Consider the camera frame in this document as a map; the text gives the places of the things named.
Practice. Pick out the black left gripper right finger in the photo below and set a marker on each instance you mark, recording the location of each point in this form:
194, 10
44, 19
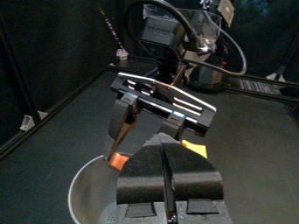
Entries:
194, 180

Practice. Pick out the white hanging tag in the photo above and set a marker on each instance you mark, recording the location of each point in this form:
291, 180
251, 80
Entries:
226, 10

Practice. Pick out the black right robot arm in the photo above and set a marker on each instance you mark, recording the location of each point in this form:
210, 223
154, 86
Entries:
162, 32

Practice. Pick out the black frame rail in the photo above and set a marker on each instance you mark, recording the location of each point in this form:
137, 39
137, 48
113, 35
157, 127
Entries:
54, 109
257, 80

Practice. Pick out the white corner bracket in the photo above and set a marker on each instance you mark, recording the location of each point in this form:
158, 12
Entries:
275, 77
27, 122
122, 54

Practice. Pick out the grey bowl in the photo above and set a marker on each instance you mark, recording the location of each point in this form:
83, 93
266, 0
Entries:
90, 189

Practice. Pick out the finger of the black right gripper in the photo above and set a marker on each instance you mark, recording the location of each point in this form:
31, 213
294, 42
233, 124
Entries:
173, 125
119, 128

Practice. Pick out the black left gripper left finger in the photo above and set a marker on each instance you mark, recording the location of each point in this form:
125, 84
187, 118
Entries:
142, 175

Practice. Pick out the grey ribbed strip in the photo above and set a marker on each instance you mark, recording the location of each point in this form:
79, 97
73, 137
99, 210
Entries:
259, 87

